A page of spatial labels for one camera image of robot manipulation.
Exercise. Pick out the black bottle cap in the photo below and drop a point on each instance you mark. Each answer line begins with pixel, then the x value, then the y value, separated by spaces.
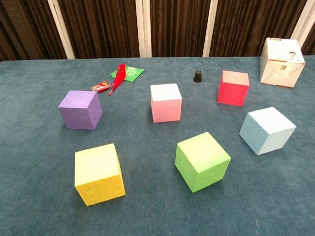
pixel 197 76

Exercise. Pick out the yellow foam cube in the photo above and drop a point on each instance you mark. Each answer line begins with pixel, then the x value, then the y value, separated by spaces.
pixel 98 172

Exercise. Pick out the red foam cube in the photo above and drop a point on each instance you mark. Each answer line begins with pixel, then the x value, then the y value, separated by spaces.
pixel 232 91

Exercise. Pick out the white carton box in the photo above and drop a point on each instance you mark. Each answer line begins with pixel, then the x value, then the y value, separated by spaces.
pixel 280 64

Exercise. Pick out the red candy wrapper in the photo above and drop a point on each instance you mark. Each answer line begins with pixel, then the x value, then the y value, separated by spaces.
pixel 99 87

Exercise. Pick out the pink foam cube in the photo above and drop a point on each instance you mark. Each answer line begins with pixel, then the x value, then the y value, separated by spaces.
pixel 166 105

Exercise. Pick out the green foam cube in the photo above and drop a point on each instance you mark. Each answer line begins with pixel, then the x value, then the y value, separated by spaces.
pixel 201 159

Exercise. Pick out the teal felt table cover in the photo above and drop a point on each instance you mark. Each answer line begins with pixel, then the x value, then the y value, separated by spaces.
pixel 147 216

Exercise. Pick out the red feather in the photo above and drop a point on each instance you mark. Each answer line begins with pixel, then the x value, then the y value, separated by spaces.
pixel 119 76

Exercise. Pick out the purple foam cube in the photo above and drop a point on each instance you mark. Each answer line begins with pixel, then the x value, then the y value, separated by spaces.
pixel 76 110

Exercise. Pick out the light blue foam cube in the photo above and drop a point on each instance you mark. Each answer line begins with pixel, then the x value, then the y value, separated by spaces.
pixel 265 127

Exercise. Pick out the dark brown curtain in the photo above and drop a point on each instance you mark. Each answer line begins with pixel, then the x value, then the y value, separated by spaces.
pixel 103 24

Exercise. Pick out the green paper packet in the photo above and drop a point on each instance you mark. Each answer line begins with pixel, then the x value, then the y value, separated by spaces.
pixel 135 72

